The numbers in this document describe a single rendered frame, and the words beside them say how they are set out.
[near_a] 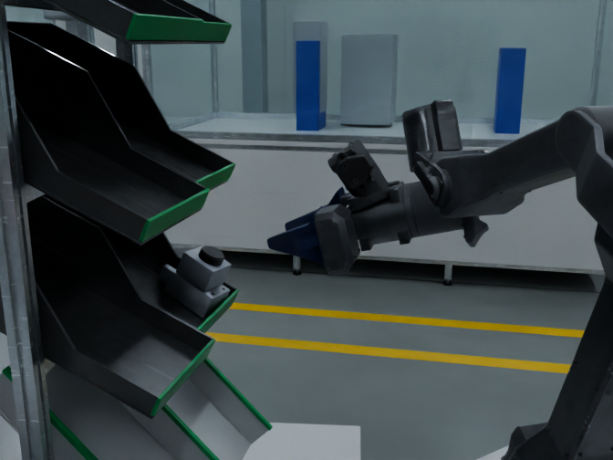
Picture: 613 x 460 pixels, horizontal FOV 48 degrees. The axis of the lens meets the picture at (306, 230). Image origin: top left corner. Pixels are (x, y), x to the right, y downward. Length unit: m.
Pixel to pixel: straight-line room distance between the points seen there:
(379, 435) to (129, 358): 2.24
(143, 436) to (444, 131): 0.46
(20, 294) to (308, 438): 0.71
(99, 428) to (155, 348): 0.11
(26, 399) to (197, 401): 0.32
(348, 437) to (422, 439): 1.66
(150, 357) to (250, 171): 3.87
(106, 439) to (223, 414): 0.22
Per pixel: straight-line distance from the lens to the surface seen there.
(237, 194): 4.60
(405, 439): 2.86
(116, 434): 0.80
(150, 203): 0.66
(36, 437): 0.68
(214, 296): 0.82
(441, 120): 0.71
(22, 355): 0.65
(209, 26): 0.76
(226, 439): 0.94
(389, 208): 0.70
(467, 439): 2.91
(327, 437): 1.22
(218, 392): 0.94
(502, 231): 4.44
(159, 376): 0.69
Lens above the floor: 1.51
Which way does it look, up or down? 15 degrees down
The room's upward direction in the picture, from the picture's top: straight up
